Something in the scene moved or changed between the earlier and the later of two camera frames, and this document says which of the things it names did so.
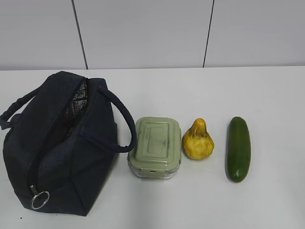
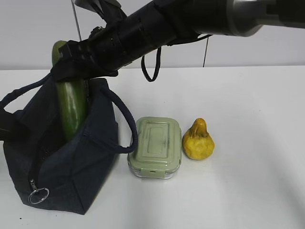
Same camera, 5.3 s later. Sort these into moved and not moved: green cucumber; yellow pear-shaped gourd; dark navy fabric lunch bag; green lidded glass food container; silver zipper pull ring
Moved: green cucumber; silver zipper pull ring
Not moved: green lidded glass food container; yellow pear-shaped gourd; dark navy fabric lunch bag
